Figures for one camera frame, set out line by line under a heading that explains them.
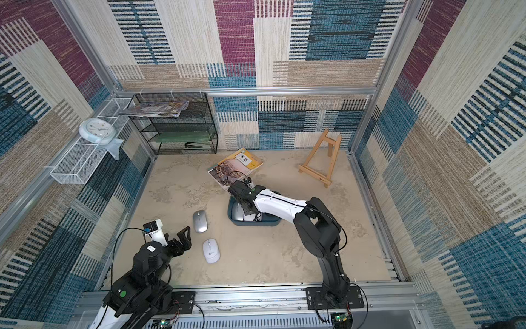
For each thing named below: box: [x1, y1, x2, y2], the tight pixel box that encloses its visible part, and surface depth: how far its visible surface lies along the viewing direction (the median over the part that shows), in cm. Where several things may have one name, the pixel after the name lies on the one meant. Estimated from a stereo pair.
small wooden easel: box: [297, 129, 343, 188], surface depth 104 cm
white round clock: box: [78, 117, 117, 145], surface depth 76 cm
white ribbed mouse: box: [202, 238, 221, 264], surface depth 85 cm
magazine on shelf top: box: [119, 100, 190, 118], surface depth 88 cm
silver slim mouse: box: [193, 209, 209, 234], surface depth 95 cm
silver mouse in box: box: [231, 202, 245, 222], surface depth 97 cm
